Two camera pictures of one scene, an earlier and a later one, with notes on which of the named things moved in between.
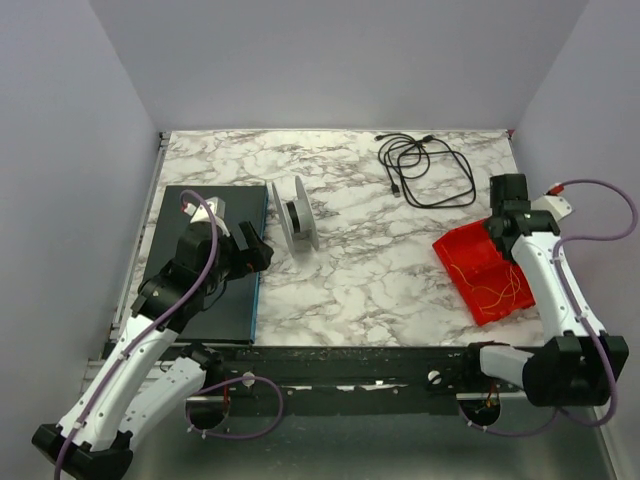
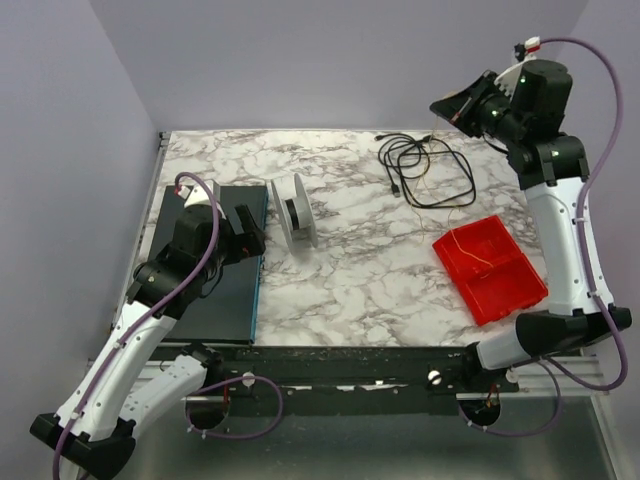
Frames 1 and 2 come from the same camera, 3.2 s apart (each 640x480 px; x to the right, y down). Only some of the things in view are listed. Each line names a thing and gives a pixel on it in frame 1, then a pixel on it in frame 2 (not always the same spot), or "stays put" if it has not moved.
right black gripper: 498,232 → 473,100
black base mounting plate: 354,379 stays put
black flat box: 230,315 stays put
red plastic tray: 490,285 stays put
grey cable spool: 298,219 stays put
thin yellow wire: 486,288 → 451,214
